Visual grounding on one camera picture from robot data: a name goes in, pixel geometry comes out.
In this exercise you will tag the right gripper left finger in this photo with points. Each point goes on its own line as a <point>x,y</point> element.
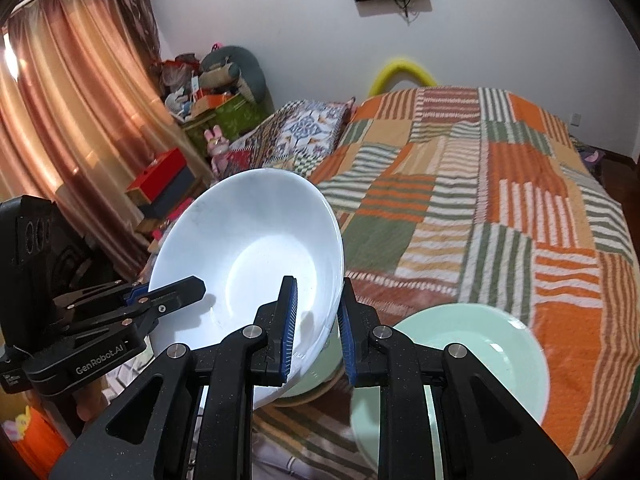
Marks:
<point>189,414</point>

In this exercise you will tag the pink rabbit toy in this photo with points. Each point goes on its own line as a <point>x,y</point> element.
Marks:
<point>217,146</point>

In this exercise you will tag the orange patchwork striped blanket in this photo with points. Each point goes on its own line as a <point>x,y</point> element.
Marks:
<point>449,194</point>

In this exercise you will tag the person's left hand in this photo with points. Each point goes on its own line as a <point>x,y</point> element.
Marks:
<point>90,402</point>

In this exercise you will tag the patterned geometric quilt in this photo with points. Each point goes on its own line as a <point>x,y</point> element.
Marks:
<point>297,138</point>

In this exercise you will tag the white bowl brown dots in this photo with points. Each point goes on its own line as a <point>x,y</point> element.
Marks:
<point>241,238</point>

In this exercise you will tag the green gift bag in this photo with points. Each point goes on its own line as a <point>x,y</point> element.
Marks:
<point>235,117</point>

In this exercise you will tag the mint green plate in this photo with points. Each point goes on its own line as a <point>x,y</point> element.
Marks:
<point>505,345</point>

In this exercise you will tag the grey plush toy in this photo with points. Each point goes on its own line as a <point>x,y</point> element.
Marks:
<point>233,66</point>

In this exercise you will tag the orange brown curtain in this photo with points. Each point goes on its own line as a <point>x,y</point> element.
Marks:
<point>82,119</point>

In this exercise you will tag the yellow foam arch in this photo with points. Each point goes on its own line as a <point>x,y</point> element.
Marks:
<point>397,69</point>

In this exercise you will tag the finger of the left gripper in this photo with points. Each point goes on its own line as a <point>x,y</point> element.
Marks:
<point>160,299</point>

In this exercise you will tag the red box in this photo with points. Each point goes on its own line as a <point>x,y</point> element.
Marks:
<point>148,185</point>

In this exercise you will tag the pink beige bowl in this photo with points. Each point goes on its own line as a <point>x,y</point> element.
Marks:
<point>311,395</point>

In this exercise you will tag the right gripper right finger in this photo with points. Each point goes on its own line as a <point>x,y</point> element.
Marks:
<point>442,410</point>

